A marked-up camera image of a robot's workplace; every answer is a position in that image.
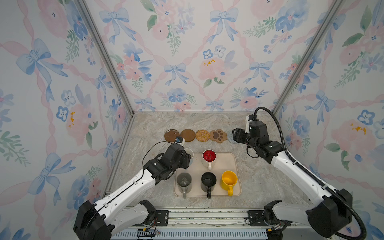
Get grey mug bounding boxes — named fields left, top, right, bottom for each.
left=177, top=173, right=192, bottom=199

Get cork paw print coaster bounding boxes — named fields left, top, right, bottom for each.
left=210, top=129, right=228, bottom=144

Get plain brown wooden coaster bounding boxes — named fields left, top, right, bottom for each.
left=180, top=129, right=196, bottom=143

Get dark wooden coaster white marks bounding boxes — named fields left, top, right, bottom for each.
left=164, top=129, right=180, bottom=143

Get rattan woven round coaster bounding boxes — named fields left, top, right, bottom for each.
left=196, top=130, right=211, bottom=142

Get yellow mug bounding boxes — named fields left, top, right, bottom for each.
left=220, top=171, right=238, bottom=197

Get light blue mug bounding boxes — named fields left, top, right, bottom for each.
left=185, top=148, right=194, bottom=159

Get blue woven round coaster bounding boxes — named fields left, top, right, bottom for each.
left=227, top=132, right=237, bottom=144

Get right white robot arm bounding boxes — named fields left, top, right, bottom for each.
left=232, top=120, right=353, bottom=238

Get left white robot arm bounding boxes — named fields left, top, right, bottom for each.
left=74, top=143, right=191, bottom=240

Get red mug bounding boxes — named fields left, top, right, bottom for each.
left=202, top=150, right=217, bottom=171

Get beige serving tray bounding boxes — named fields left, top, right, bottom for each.
left=174, top=153, right=239, bottom=198

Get black mug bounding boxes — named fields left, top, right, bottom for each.
left=201, top=172, right=217, bottom=199

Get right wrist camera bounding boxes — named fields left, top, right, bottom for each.
left=245, top=115, right=252, bottom=134

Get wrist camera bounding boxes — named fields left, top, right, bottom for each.
left=245, top=115, right=252, bottom=134
left=175, top=137, right=185, bottom=146

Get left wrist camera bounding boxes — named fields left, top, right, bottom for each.
left=175, top=137, right=185, bottom=146

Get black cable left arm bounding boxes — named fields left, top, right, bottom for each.
left=141, top=140, right=172, bottom=169

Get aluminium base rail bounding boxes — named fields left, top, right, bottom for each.
left=110, top=209, right=323, bottom=240

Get aluminium corner frame post left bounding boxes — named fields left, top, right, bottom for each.
left=74, top=0, right=134, bottom=117

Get aluminium corner frame post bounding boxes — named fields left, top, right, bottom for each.
left=74, top=0, right=134, bottom=117
left=273, top=0, right=345, bottom=115

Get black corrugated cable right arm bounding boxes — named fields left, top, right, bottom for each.
left=253, top=106, right=367, bottom=240

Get aluminium corner frame post right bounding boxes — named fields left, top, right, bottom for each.
left=273, top=0, right=345, bottom=115

